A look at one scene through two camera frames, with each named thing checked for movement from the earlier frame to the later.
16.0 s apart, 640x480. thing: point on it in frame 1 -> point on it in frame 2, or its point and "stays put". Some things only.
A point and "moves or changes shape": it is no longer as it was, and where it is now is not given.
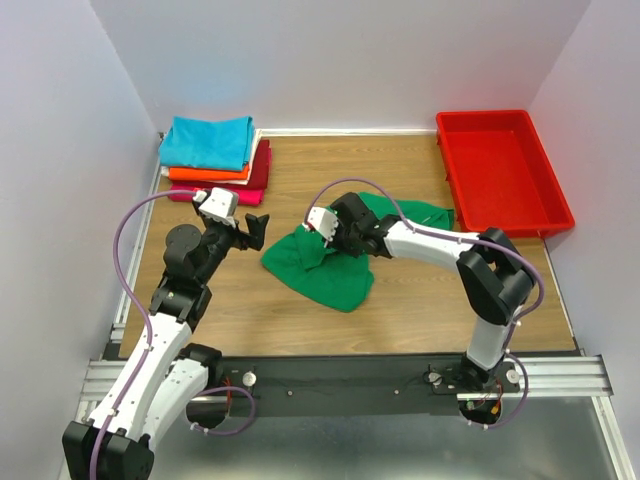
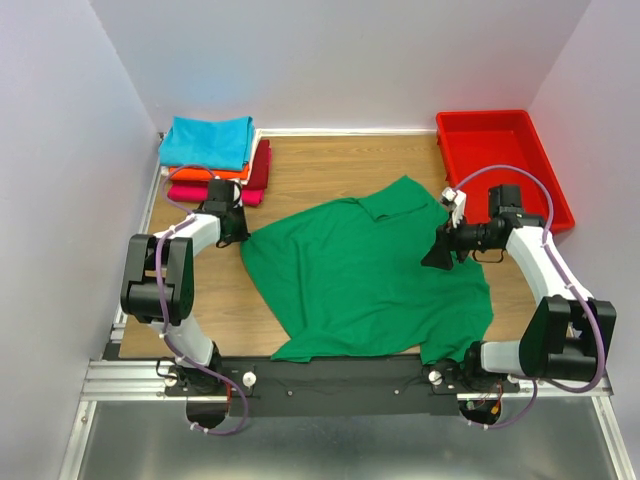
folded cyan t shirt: x=219 y=144 stays put
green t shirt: x=338 y=279 moves or changes shape
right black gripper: x=334 y=245 -> x=439 y=254
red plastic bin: x=499 y=174 stays put
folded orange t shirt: x=208 y=174 stays put
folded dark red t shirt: x=261 y=168 stays put
